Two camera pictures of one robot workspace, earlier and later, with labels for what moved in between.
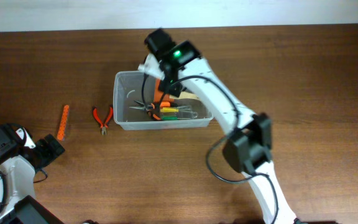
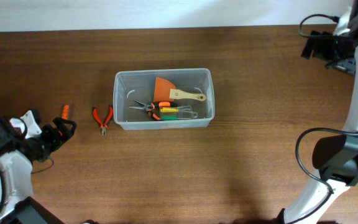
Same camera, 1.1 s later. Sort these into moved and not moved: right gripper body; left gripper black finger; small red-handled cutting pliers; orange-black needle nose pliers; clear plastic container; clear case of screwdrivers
Moved: left gripper black finger; right gripper body
Not moved: orange-black needle nose pliers; small red-handled cutting pliers; clear case of screwdrivers; clear plastic container
